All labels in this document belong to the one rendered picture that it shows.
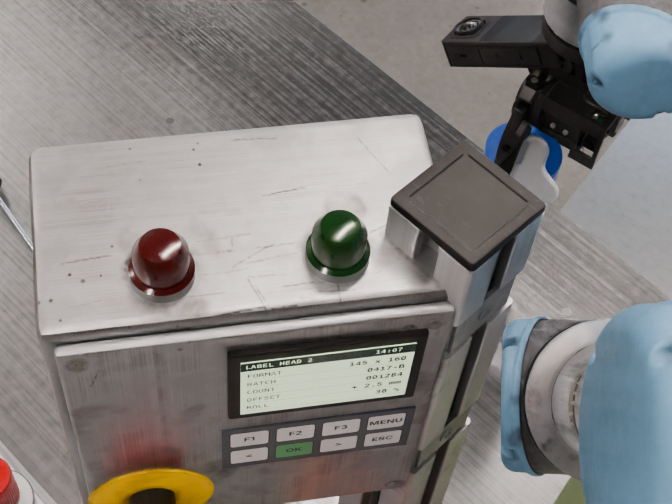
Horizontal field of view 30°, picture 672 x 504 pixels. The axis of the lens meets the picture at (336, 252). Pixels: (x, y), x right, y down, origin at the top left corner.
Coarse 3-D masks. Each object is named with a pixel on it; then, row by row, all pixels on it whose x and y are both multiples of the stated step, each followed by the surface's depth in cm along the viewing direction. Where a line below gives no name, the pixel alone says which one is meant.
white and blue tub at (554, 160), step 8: (496, 128) 114; (504, 128) 114; (536, 128) 114; (488, 136) 113; (496, 136) 113; (544, 136) 114; (488, 144) 113; (496, 144) 113; (552, 144) 113; (488, 152) 112; (496, 152) 112; (552, 152) 113; (560, 152) 113; (552, 160) 112; (560, 160) 112; (552, 168) 112; (552, 176) 112
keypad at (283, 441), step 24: (408, 408) 57; (240, 432) 56; (264, 432) 56; (288, 432) 57; (312, 432) 57; (336, 432) 57; (360, 432) 58; (384, 432) 58; (408, 432) 59; (240, 456) 58; (264, 456) 58; (288, 456) 59; (312, 456) 59
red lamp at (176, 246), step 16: (144, 240) 48; (160, 240) 48; (176, 240) 48; (144, 256) 47; (160, 256) 47; (176, 256) 47; (128, 272) 49; (144, 272) 47; (160, 272) 47; (176, 272) 48; (192, 272) 49; (144, 288) 48; (160, 288) 48; (176, 288) 48
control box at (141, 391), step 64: (256, 128) 54; (320, 128) 54; (384, 128) 54; (64, 192) 51; (128, 192) 51; (192, 192) 52; (256, 192) 52; (320, 192) 52; (384, 192) 52; (64, 256) 50; (128, 256) 50; (192, 256) 50; (256, 256) 50; (384, 256) 51; (64, 320) 48; (128, 320) 48; (192, 320) 49; (256, 320) 49; (320, 320) 49; (384, 320) 50; (448, 320) 51; (64, 384) 50; (128, 384) 50; (192, 384) 51; (128, 448) 55; (192, 448) 56; (384, 448) 60
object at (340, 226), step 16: (320, 224) 49; (336, 224) 48; (352, 224) 49; (320, 240) 49; (336, 240) 48; (352, 240) 48; (320, 256) 49; (336, 256) 48; (352, 256) 49; (368, 256) 50; (320, 272) 49; (336, 272) 49; (352, 272) 49
